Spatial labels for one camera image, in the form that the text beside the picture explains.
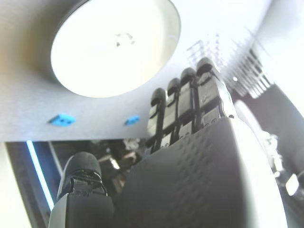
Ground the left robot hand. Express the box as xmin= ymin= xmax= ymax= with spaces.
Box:
xmin=48 ymin=57 xmax=289 ymax=228

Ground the white plate black rim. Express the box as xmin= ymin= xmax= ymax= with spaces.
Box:
xmin=48 ymin=0 xmax=182 ymax=99

